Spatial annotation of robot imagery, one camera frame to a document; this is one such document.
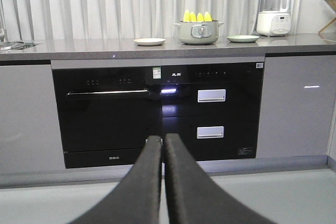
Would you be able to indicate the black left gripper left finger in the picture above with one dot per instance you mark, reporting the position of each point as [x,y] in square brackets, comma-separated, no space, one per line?
[136,198]

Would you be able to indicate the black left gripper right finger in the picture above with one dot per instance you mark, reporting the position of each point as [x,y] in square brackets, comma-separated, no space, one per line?
[193,197]

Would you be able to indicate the bright yellow corn cob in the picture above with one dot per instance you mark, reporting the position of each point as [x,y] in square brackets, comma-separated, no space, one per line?
[193,17]

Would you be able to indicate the orange yellow corn cob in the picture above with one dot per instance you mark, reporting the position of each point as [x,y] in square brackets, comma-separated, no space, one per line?
[200,17]

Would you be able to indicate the pale yellow corn cob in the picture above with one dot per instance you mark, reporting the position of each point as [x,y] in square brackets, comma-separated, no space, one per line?
[186,17]

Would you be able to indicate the black built-in dishwasher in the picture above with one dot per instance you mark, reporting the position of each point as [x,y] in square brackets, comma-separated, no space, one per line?
[106,114]

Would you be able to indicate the black disinfection cabinet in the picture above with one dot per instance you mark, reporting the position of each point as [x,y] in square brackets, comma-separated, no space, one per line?
[214,108]

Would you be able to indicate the grey left cabinet door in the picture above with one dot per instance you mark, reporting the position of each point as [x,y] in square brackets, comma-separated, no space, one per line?
[30,134]

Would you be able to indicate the grey cabinet door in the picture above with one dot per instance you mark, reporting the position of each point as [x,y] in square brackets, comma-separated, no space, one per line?
[30,134]
[297,106]

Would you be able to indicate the grey right cabinet door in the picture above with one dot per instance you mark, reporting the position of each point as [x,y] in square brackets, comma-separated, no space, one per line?
[297,106]

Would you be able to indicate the cream white plate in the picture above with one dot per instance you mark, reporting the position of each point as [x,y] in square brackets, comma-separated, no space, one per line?
[149,41]

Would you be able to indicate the green electric cooking pot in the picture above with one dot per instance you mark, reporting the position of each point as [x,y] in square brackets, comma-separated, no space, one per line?
[198,33]

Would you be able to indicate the light green plate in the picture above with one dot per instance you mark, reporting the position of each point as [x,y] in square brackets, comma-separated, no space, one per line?
[243,38]

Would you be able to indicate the white pleated curtain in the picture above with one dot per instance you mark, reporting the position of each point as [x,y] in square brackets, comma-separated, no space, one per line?
[107,19]

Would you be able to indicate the wooden folding rack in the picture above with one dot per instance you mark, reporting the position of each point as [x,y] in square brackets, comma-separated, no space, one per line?
[331,5]

